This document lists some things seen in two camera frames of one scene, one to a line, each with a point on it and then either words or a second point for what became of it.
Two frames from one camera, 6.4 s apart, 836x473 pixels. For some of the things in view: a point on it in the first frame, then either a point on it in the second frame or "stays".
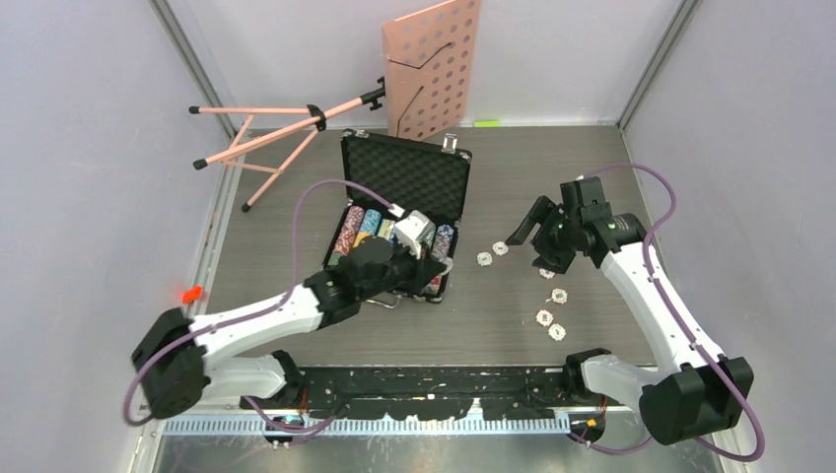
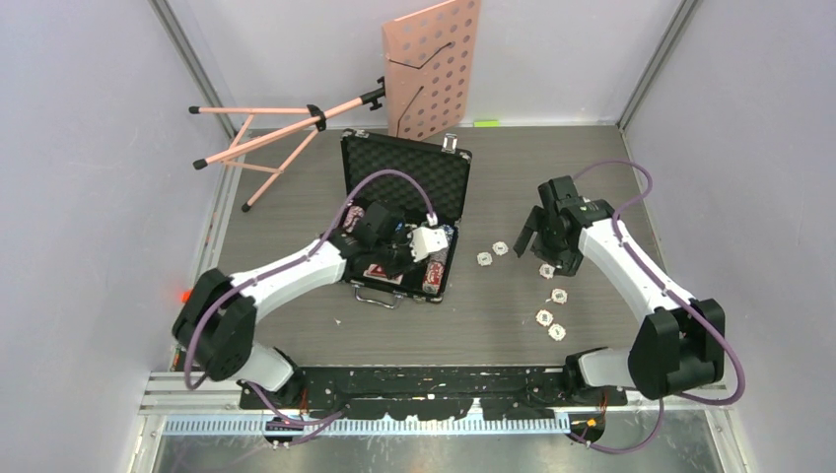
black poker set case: x=405 y=190 stays
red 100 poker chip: x=559 y=296 stays
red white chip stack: x=351 y=226 stays
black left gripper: x=422 y=270 → x=407 y=262
